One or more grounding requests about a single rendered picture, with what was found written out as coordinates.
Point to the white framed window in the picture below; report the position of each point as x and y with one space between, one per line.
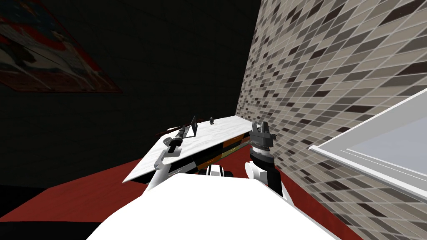
383 150

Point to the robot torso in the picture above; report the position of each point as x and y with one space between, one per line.
206 210

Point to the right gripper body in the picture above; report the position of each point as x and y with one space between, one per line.
262 138

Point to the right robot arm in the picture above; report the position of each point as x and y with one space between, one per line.
267 166

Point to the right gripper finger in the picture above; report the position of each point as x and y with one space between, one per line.
255 128
265 128

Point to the red wall picture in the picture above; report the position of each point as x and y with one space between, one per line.
43 56

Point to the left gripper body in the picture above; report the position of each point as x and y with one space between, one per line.
181 132

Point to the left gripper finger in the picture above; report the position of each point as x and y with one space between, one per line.
194 126
189 134

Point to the white marble top cabinet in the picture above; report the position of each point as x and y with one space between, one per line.
213 136

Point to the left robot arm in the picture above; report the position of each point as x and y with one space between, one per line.
163 165

